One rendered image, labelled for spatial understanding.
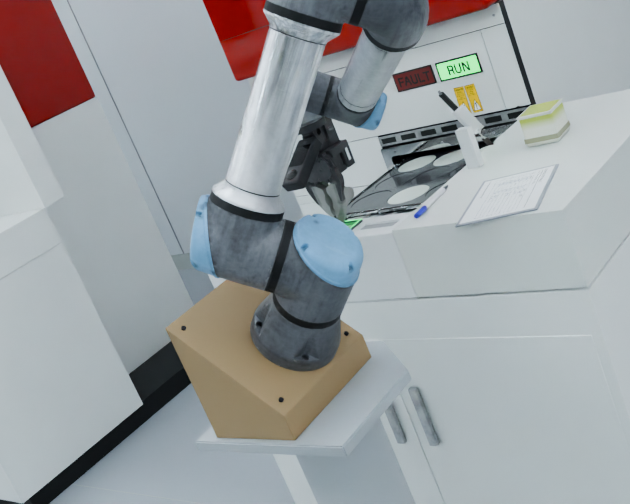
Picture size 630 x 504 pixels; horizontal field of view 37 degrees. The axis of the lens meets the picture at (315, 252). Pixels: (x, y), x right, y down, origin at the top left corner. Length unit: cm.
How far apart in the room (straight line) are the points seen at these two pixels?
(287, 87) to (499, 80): 98
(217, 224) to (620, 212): 75
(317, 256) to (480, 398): 60
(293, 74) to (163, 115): 396
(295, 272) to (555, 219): 45
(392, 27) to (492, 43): 89
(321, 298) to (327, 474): 33
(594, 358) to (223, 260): 68
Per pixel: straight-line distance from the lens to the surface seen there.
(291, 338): 151
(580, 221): 163
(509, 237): 165
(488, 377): 184
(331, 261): 140
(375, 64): 152
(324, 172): 184
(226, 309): 160
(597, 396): 176
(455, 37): 229
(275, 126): 138
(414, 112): 242
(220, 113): 501
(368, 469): 163
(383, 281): 185
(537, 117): 194
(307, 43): 137
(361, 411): 150
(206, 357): 152
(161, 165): 550
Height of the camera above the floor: 150
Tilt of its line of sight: 17 degrees down
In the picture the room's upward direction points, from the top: 22 degrees counter-clockwise
